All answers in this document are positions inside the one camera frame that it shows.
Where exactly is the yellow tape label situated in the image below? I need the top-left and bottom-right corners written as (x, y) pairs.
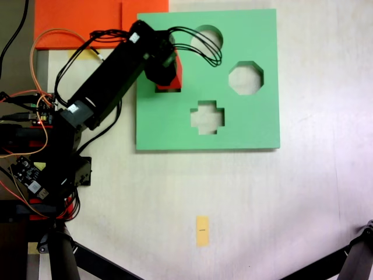
top-left (195, 215), bottom-right (210, 249)

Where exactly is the grey tripod tube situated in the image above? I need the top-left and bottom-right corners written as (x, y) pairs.
top-left (36, 229), bottom-right (81, 280)

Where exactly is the yellow masking tape strip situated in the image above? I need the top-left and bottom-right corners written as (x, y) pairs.
top-left (68, 48), bottom-right (94, 61)

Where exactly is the circuit board with wires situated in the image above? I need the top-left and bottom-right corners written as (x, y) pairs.
top-left (28, 94), bottom-right (57, 129)

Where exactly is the black tripod brace bar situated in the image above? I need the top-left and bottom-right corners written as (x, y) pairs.
top-left (279, 247), bottom-right (352, 280)

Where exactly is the green shape-hole board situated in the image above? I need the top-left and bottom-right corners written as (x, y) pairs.
top-left (135, 8), bottom-right (281, 152)

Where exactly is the red square block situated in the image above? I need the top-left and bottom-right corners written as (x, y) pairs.
top-left (156, 50), bottom-right (183, 92)

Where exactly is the black board with sticker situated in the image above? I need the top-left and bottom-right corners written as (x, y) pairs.
top-left (9, 155), bottom-right (50, 201)

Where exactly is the black power cable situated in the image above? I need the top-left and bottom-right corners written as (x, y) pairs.
top-left (0, 0), bottom-right (30, 80)

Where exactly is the orange flat block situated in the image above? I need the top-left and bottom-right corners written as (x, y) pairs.
top-left (34, 0), bottom-right (170, 51)

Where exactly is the black tripod leg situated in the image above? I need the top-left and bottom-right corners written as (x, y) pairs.
top-left (68, 240), bottom-right (148, 280)

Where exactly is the black arm wire bundle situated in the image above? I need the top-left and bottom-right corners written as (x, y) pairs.
top-left (168, 25), bottom-right (223, 68)

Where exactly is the orange wire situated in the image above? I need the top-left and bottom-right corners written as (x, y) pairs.
top-left (0, 28), bottom-right (89, 218)

